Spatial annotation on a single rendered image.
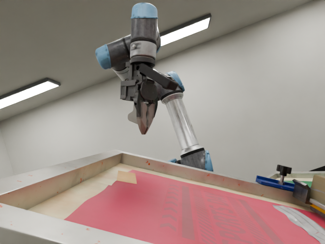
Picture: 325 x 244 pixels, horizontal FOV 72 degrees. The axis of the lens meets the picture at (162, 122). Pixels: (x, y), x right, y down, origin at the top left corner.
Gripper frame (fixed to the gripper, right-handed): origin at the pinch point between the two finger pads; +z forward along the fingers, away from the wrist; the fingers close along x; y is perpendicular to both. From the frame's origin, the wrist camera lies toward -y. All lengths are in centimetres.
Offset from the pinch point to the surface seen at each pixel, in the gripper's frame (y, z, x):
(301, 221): -37.3, 18.4, -10.2
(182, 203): -17.7, 14.0, 9.0
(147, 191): -10.1, 12.8, 11.0
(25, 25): 194, -91, -48
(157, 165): 2.1, 11.4, -9.4
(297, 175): -28, 31, -136
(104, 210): -13.7, 11.6, 25.7
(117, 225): -18.1, 12.0, 27.3
